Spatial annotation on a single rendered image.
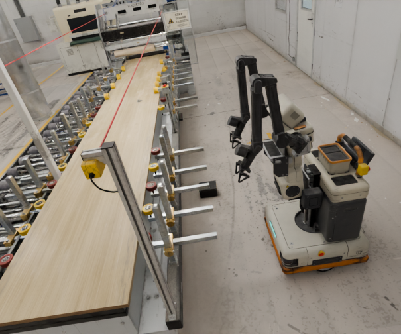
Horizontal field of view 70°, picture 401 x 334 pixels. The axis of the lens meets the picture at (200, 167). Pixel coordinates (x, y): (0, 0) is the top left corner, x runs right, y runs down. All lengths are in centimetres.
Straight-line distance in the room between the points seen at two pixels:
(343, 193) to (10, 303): 200
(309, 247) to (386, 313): 63
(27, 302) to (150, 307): 61
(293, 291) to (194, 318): 78
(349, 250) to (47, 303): 200
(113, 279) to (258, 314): 119
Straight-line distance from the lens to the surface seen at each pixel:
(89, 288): 165
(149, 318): 178
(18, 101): 246
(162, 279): 139
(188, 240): 174
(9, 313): 181
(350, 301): 253
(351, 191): 213
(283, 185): 210
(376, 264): 278
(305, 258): 240
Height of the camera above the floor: 211
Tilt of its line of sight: 34 degrees down
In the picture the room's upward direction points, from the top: 11 degrees counter-clockwise
